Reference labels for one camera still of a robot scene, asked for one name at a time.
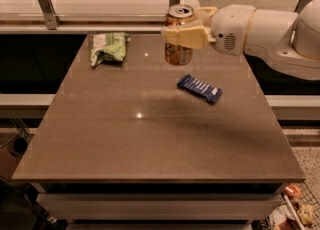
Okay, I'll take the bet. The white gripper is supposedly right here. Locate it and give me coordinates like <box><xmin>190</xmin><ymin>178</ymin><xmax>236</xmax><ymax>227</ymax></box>
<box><xmin>161</xmin><ymin>4</ymin><xmax>256</xmax><ymax>56</ymax></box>

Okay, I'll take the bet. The orange soda can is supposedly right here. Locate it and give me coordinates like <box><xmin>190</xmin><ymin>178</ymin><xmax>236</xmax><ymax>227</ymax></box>
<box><xmin>165</xmin><ymin>4</ymin><xmax>195</xmax><ymax>66</ymax></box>

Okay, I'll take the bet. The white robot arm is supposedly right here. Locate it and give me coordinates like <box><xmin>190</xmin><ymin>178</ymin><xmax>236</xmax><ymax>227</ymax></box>
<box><xmin>161</xmin><ymin>0</ymin><xmax>320</xmax><ymax>81</ymax></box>

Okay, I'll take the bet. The green jalapeno chip bag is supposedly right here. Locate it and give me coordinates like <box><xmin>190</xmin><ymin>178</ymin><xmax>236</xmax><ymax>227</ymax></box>
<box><xmin>91</xmin><ymin>32</ymin><xmax>130</xmax><ymax>68</ymax></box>

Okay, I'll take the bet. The blue snack bar wrapper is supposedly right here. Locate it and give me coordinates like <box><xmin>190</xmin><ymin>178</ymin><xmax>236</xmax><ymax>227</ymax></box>
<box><xmin>177</xmin><ymin>74</ymin><xmax>222</xmax><ymax>104</ymax></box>

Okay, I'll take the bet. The dark round bin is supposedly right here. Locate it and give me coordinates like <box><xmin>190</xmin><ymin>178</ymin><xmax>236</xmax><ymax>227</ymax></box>
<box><xmin>8</xmin><ymin>137</ymin><xmax>28</xmax><ymax>157</ymax></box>

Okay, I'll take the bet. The grey drawer front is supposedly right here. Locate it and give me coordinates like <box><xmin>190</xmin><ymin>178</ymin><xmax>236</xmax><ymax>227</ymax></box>
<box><xmin>37</xmin><ymin>194</ymin><xmax>282</xmax><ymax>221</ymax></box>

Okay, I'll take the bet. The left metal railing bracket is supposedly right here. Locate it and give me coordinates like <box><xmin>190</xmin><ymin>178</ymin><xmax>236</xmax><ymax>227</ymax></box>
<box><xmin>38</xmin><ymin>0</ymin><xmax>59</xmax><ymax>30</ymax></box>

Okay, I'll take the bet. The wire basket with snacks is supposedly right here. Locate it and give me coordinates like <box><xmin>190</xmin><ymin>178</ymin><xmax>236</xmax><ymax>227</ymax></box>
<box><xmin>264</xmin><ymin>183</ymin><xmax>320</xmax><ymax>230</ymax></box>

